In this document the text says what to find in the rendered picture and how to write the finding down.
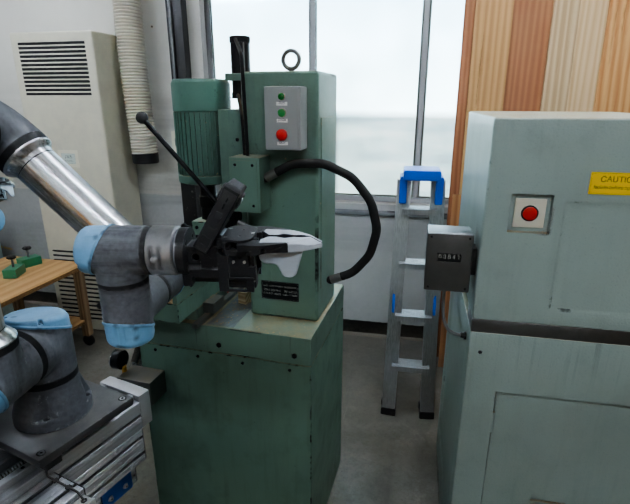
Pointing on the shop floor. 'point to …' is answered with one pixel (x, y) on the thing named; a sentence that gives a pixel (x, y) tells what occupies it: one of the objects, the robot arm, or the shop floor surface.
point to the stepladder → (403, 292)
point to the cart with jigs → (32, 265)
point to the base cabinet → (246, 426)
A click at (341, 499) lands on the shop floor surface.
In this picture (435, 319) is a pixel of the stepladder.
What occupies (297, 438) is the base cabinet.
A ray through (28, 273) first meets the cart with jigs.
